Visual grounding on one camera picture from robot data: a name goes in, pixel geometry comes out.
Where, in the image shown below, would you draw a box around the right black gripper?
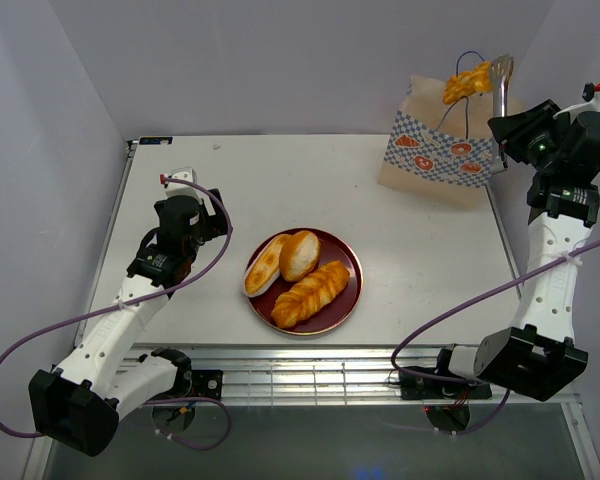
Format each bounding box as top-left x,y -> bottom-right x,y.
488,99 -> 571,173

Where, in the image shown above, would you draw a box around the metal tongs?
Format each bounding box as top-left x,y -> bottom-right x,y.
489,54 -> 514,175

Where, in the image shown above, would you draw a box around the orange toast slice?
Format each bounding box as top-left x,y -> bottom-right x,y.
442,61 -> 493,105

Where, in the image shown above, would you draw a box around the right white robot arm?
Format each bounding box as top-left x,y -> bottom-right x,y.
431,92 -> 600,401

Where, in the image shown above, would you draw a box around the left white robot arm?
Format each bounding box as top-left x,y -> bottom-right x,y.
28,180 -> 230,456

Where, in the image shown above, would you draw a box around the sesame flat bread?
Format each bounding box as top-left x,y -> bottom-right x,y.
243,234 -> 291,298

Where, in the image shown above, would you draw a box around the checkered paper bag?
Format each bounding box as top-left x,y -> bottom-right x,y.
377,75 -> 521,210

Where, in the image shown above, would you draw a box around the braided twist bread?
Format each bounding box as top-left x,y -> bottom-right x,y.
271,260 -> 350,329

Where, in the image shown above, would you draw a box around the round split bun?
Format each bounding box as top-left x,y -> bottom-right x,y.
279,230 -> 321,282

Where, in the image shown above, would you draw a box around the blue label sticker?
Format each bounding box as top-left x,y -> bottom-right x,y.
138,136 -> 173,145

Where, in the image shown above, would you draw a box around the dark red round plate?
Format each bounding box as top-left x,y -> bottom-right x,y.
247,228 -> 363,336

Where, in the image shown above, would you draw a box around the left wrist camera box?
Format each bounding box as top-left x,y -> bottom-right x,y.
160,167 -> 199,200

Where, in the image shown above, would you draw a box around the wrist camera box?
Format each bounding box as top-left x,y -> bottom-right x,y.
160,167 -> 199,200
553,82 -> 600,121

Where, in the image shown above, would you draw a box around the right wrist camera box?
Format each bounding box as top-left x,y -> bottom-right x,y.
553,82 -> 600,121

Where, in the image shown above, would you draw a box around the aluminium frame rail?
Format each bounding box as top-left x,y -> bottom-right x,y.
44,344 -> 581,407

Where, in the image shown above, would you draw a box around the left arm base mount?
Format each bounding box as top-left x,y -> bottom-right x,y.
151,370 -> 223,433

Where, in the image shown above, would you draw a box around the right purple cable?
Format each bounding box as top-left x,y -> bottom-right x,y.
390,232 -> 600,436

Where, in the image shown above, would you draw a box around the purple cable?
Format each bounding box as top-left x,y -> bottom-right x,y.
390,232 -> 600,436
0,179 -> 235,452

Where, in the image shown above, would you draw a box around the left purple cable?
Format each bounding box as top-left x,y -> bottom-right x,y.
0,179 -> 235,452

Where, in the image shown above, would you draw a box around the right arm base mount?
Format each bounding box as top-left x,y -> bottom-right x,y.
386,369 -> 472,434

